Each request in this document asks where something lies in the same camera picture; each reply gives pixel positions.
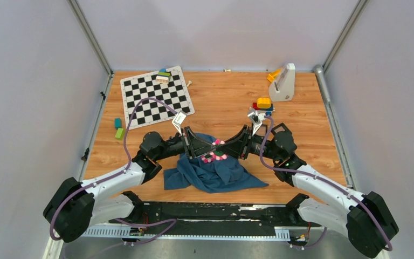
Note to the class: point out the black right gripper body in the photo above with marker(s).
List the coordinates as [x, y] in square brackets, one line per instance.
[254, 144]

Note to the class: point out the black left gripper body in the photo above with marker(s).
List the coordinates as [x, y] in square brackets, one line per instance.
[173, 147]

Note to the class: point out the pink white flower brooch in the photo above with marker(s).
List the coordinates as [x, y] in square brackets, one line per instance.
[218, 142]

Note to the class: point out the blue garment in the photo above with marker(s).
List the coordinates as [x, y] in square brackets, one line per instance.
[212, 177]

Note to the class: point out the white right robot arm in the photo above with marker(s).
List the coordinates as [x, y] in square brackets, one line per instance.
[364, 219]

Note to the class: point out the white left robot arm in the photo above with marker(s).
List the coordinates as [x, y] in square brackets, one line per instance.
[77, 205]

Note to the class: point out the green toy block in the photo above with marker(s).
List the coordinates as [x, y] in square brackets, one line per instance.
[120, 132]

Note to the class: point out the teal toy block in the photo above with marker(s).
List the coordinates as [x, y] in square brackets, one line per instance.
[117, 123]

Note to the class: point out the colourful toy car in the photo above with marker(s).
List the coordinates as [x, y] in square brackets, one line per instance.
[263, 105]

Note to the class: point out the black white checkerboard mat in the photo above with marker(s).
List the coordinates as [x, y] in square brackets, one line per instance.
[174, 93]

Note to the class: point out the white wedge stand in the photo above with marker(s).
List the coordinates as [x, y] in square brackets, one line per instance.
[283, 87]

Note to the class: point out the stacked toy bricks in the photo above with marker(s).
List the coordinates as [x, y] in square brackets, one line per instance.
[163, 76]

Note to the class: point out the orange toy piece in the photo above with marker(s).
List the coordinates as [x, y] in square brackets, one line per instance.
[273, 75]

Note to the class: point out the black square frame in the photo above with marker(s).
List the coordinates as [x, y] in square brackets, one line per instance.
[280, 128]

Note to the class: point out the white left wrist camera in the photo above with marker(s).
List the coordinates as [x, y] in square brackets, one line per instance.
[178, 120]

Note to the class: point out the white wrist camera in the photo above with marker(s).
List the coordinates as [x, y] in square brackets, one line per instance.
[178, 120]
[256, 119]

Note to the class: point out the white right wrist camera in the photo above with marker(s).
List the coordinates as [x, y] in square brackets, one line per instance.
[256, 119]

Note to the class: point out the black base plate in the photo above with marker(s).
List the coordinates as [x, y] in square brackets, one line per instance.
[214, 218]

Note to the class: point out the white slotted cable duct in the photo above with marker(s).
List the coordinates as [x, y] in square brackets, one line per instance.
[120, 231]

